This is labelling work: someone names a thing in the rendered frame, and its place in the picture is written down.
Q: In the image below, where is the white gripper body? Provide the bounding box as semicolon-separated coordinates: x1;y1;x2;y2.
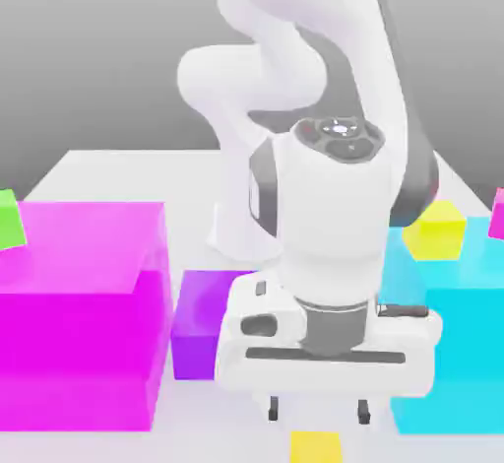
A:
213;311;445;400

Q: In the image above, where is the small yellow cube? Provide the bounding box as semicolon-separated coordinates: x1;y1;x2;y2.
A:
289;430;344;463
402;199;469;263

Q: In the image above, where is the small magenta cube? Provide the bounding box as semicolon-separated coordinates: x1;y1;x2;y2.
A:
487;186;504;241

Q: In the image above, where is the small green cube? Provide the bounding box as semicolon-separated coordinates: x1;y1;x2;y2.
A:
0;187;29;252

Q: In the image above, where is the purple box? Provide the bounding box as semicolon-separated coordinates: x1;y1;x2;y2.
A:
169;268;258;382

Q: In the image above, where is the large cyan box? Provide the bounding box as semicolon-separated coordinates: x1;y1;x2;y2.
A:
376;216;504;435

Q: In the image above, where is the large magenta box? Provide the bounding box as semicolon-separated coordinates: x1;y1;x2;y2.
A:
0;200;175;433

